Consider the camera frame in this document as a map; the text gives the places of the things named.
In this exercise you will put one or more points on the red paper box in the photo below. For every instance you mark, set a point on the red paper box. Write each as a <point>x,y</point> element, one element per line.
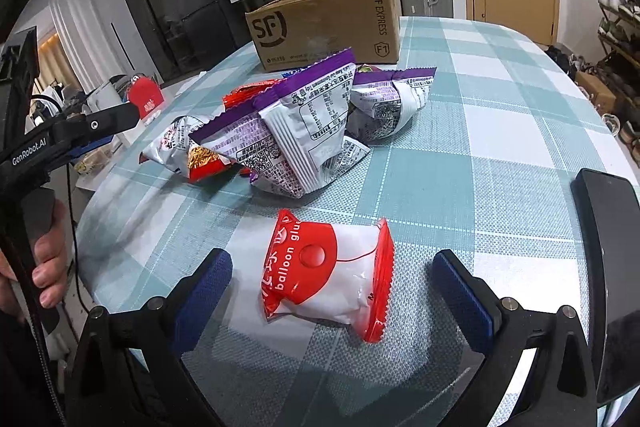
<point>145,99</point>

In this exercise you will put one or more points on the small cardboard box on floor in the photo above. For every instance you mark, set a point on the small cardboard box on floor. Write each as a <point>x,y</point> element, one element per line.
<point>597,93</point>

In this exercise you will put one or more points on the shoe rack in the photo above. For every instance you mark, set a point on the shoe rack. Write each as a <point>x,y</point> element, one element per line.
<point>620,32</point>

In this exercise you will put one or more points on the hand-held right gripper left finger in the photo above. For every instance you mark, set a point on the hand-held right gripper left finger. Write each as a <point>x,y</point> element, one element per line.
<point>205,297</point>

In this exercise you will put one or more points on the red silver noodle snack packet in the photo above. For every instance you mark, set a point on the red silver noodle snack packet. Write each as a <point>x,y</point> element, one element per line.
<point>175,142</point>

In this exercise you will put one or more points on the small purple silver snack packet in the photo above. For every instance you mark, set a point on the small purple silver snack packet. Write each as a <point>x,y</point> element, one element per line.
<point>390,107</point>

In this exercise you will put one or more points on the red white round-print packet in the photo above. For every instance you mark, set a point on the red white round-print packet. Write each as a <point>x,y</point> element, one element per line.
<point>340,277</point>

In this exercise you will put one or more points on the white curtain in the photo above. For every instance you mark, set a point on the white curtain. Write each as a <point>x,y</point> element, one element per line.
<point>80,37</point>

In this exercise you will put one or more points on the black smartphone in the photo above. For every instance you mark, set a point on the black smartphone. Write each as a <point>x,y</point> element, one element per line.
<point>610,257</point>

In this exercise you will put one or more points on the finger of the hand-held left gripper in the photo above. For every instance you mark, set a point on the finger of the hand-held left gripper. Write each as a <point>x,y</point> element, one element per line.
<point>100,122</point>
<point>17,57</point>

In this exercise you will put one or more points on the large purple silver snack packet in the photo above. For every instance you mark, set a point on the large purple silver snack packet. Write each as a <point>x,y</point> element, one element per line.
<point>300,122</point>

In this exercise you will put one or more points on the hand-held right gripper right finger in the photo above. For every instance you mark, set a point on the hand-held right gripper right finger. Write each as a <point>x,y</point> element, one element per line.
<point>465,302</point>

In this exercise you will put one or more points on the brown cardboard box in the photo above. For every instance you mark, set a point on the brown cardboard box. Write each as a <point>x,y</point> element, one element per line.
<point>320,27</point>

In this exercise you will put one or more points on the red orange snack packet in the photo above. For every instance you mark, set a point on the red orange snack packet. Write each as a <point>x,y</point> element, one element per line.
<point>240,97</point>

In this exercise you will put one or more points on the teal white checked tablecloth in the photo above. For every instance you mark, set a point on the teal white checked tablecloth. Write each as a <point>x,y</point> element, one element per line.
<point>475,132</point>

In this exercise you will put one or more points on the person's left hand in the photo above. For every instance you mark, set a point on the person's left hand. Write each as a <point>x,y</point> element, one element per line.
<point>50,257</point>

